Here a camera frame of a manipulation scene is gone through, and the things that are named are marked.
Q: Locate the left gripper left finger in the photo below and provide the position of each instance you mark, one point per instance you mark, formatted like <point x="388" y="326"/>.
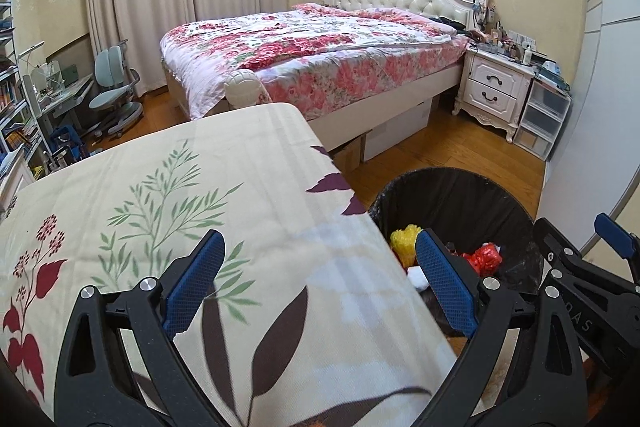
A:
<point x="187" y="282"/>

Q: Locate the red plastic bag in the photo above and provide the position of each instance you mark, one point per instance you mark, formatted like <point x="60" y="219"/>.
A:
<point x="486" y="260"/>

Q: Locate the floral patterned table cloth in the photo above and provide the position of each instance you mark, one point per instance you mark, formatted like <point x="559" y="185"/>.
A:
<point x="310" y="321"/>

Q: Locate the white bookshelf with books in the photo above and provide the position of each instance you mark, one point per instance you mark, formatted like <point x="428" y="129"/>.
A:
<point x="20" y="128"/>

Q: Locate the clear plastic drawer unit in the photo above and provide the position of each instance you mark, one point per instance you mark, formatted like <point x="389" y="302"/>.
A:
<point x="542" y="118"/>

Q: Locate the yellow foam fruit net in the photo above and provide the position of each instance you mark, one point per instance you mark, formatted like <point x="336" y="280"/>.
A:
<point x="403" y="244"/>

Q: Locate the white bed with headboard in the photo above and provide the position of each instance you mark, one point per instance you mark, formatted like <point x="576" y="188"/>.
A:
<point x="358" y="118"/>

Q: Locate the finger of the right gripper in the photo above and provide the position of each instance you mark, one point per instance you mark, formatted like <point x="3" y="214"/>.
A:
<point x="624" y="243"/>

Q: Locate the study desk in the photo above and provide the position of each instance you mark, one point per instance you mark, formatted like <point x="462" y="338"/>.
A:
<point x="53" y="108"/>

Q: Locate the black round trash bin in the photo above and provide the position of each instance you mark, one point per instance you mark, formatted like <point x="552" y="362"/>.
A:
<point x="466" y="211"/>

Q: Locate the pink floral quilt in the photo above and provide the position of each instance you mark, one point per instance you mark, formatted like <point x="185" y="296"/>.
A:
<point x="316" y="58"/>

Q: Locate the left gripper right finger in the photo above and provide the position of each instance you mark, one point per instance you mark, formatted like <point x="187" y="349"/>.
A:
<point x="453" y="281"/>

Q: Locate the white under-bed storage box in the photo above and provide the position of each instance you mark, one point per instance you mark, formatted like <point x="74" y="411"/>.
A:
<point x="392" y="132"/>

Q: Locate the white two-drawer nightstand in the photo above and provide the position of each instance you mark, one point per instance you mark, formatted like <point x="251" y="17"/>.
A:
<point x="493" y="90"/>

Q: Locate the light blue desk chair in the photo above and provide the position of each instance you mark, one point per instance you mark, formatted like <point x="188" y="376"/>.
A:
<point x="117" y="97"/>

